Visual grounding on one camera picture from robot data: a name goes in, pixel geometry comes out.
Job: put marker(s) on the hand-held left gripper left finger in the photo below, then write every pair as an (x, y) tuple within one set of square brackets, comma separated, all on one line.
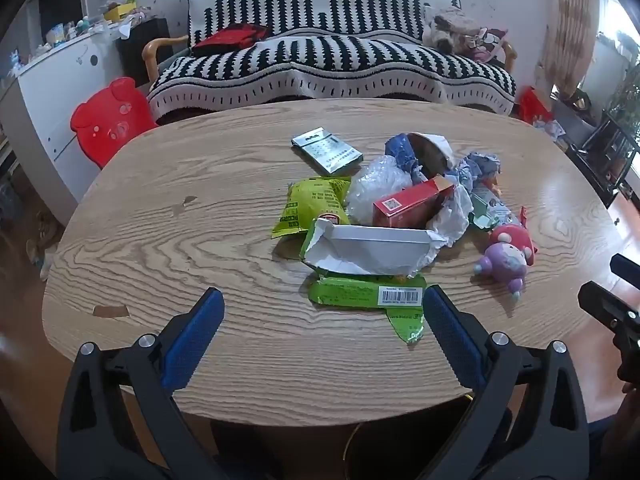
[(192, 340)]

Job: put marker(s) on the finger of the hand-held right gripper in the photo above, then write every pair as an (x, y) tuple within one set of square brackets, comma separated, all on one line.
[(627, 267), (607, 307)]

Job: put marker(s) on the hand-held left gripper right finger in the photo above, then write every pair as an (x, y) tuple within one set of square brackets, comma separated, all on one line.
[(452, 340)]

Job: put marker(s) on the green wrapper with barcode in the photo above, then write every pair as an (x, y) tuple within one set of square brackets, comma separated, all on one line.
[(350, 294)]

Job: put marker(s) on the white paper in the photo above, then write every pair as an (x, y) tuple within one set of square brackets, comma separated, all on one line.
[(452, 215)]

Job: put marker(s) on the green snack wrapper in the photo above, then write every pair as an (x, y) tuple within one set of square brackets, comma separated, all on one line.
[(307, 205)]

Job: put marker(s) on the wooden table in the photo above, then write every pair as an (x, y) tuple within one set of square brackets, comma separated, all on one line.
[(175, 260)]

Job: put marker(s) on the purple pink plush toy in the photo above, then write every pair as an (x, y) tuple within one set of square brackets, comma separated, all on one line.
[(502, 260)]

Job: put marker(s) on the black metal rack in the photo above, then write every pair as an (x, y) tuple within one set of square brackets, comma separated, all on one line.
[(607, 155)]

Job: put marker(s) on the small green white packet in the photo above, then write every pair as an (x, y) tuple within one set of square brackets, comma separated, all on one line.
[(492, 207)]

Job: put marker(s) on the red cardboard box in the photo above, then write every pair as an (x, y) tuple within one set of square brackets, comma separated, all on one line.
[(407, 205)]

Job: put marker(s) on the green potted plant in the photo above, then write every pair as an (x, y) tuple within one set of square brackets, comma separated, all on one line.
[(627, 95)]

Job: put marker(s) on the clear crumpled plastic bag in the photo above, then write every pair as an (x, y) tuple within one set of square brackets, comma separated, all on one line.
[(375, 185)]

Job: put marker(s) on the blue white crumpled wrapper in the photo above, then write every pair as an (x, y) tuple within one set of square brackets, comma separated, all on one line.
[(477, 167)]

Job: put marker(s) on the red bag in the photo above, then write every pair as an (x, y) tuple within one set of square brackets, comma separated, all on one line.
[(534, 105)]

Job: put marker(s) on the silver grey flat box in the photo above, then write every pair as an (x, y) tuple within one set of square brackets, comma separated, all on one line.
[(327, 151)]

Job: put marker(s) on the red pig-shaped stool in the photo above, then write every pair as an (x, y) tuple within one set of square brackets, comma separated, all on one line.
[(107, 120)]

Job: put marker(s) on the checked curtain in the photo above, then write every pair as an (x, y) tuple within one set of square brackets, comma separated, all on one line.
[(570, 25)]

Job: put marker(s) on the white cabinet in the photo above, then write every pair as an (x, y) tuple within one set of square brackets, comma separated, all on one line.
[(45, 110)]

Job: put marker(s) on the black cabinet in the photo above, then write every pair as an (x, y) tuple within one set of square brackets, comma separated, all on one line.
[(142, 50)]

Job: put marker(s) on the black white striped sofa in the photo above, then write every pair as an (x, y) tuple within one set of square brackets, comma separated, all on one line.
[(350, 60)]

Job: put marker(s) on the brown plush toy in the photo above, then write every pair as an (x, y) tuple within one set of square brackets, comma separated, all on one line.
[(447, 27)]

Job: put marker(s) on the red cushion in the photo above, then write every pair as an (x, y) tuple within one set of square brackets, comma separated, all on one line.
[(230, 39)]

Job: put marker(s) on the group of small bottles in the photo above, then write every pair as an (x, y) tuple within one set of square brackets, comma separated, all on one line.
[(67, 31)]

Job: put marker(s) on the yellow box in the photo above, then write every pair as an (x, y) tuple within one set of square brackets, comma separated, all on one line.
[(120, 11)]

